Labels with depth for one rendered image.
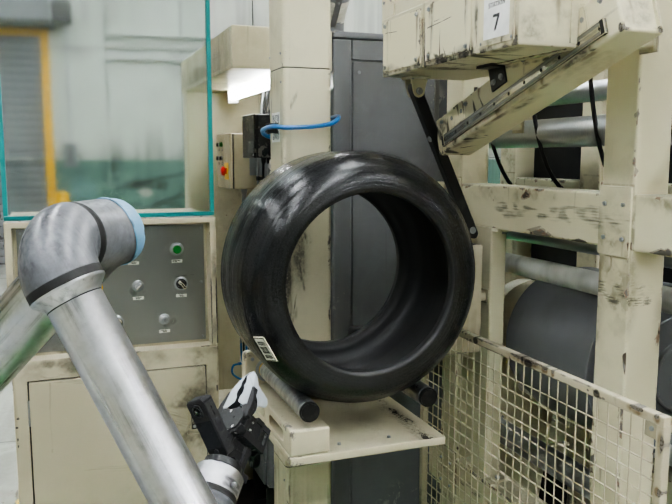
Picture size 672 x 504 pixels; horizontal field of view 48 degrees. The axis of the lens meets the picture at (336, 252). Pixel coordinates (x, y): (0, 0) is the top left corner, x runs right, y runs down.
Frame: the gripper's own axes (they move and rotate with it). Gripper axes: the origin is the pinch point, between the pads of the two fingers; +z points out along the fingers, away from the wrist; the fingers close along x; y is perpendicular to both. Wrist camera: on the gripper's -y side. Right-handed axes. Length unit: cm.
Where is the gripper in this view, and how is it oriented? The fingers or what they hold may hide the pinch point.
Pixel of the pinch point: (248, 375)
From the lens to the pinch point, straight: 149.3
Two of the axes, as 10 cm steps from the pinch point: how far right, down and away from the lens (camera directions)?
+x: 8.1, -2.7, -5.3
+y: 5.4, 6.8, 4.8
